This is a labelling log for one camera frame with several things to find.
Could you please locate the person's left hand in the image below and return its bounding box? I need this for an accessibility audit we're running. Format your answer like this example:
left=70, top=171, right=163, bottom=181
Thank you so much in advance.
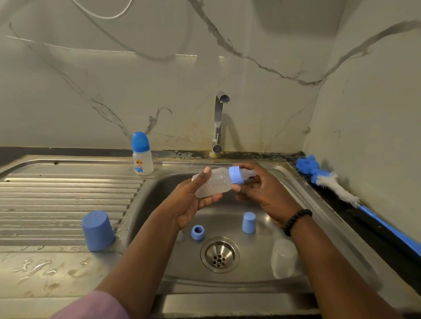
left=157, top=166, right=225, bottom=230

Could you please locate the person's right hand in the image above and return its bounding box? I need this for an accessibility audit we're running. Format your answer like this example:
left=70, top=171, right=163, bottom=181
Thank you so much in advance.
left=230, top=162, right=305, bottom=227

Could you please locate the blue cylindrical bottle cap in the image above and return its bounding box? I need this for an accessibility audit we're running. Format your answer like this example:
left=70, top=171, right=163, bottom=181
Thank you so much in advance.
left=81, top=209, right=117, bottom=252
left=241, top=211, right=258, bottom=235

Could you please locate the translucent bottle front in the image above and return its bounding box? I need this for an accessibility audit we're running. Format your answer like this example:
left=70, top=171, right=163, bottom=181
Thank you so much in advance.
left=191, top=166, right=233, bottom=200

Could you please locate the translucent bottle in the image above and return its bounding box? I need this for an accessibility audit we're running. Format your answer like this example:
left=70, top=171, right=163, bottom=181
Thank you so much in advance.
left=191, top=166, right=233, bottom=200
left=270, top=237, right=300, bottom=280

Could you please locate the blue and white bottle brush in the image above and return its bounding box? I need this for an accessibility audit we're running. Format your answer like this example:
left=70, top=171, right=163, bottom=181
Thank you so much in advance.
left=295, top=154, right=421, bottom=257

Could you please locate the cartoon print baby bottle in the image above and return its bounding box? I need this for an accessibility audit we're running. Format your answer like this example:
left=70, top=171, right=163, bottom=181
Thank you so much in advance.
left=131, top=131, right=155, bottom=176

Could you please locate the person's left forearm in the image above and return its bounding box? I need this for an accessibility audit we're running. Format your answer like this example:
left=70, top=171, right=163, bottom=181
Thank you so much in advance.
left=95, top=217, right=182, bottom=319

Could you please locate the person's right forearm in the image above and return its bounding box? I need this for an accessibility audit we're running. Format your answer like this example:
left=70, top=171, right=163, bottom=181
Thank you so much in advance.
left=286, top=213, right=405, bottom=319

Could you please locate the metal sink drain strainer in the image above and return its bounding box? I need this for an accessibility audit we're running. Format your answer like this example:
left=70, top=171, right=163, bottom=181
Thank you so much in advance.
left=200, top=236, right=242, bottom=273

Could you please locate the chrome sink faucet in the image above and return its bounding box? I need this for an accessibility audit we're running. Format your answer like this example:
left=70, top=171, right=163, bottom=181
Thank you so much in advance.
left=210, top=91, right=232, bottom=156

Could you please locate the pink shirt sleeve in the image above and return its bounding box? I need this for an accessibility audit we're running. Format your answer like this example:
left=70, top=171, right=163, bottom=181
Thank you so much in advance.
left=51, top=290, right=131, bottom=319

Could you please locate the black bead bracelet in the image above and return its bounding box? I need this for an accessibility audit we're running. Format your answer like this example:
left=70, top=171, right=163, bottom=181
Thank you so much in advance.
left=283, top=208, right=314, bottom=238

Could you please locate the white cable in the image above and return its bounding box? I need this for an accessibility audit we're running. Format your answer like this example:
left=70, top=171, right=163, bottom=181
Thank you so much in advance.
left=69, top=0, right=136, bottom=21

